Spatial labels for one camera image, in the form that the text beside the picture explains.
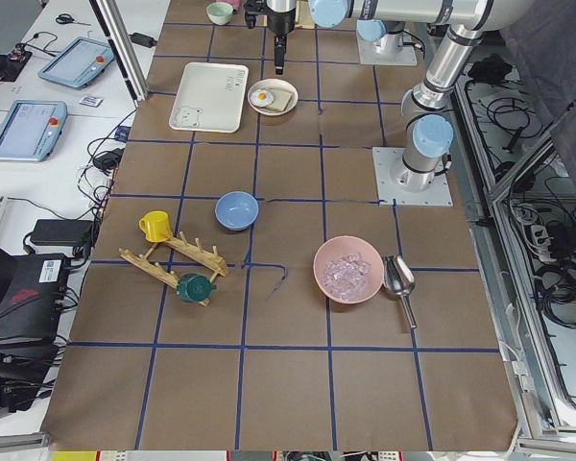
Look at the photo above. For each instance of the bread slice on plate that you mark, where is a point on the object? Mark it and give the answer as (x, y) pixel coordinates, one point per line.
(282, 100)

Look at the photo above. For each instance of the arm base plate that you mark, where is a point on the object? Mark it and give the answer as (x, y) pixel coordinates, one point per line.
(406, 57)
(396, 184)

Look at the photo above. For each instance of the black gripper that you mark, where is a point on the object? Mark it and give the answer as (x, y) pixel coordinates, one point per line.
(281, 22)

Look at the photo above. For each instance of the black laptop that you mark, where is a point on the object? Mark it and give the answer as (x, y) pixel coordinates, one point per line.
(30, 288)

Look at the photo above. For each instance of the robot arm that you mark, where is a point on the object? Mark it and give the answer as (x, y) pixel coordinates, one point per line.
(428, 135)
(383, 37)

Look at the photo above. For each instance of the fake fried egg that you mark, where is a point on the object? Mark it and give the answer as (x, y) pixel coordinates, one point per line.
(261, 98)

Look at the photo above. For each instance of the teach pendant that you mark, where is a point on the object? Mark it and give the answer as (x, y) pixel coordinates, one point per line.
(78, 64)
(31, 130)

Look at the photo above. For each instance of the aluminium frame post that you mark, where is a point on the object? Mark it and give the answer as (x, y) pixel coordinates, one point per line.
(114, 29)

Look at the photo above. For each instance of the far teach pendant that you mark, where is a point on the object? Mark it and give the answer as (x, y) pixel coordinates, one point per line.
(78, 64)

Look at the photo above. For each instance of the black power adapter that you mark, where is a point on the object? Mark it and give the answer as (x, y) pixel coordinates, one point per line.
(55, 232)

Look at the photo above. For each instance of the yellow cup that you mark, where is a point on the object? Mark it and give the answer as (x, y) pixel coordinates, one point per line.
(156, 226)

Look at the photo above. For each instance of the cream round plate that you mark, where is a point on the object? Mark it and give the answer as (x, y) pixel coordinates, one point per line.
(274, 83)

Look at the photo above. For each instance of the pink cloth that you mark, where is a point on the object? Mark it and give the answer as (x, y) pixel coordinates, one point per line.
(236, 4)

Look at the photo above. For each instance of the metal scoop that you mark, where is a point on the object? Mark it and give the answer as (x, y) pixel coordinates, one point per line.
(399, 281)

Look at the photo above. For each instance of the light green bowl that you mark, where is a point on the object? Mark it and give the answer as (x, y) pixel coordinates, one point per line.
(219, 13)

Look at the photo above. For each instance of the dark green cup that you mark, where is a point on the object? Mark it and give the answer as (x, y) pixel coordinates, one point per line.
(195, 288)

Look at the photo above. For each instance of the cream bear tray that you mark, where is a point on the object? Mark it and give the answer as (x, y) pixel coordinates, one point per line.
(210, 98)

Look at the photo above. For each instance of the blue bowl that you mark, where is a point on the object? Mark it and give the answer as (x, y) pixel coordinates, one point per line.
(236, 210)

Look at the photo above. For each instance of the pink bowl with ice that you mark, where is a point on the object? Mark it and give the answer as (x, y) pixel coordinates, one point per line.
(348, 269)

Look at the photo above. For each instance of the near teach pendant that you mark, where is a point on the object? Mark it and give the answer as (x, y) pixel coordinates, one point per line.
(31, 130)

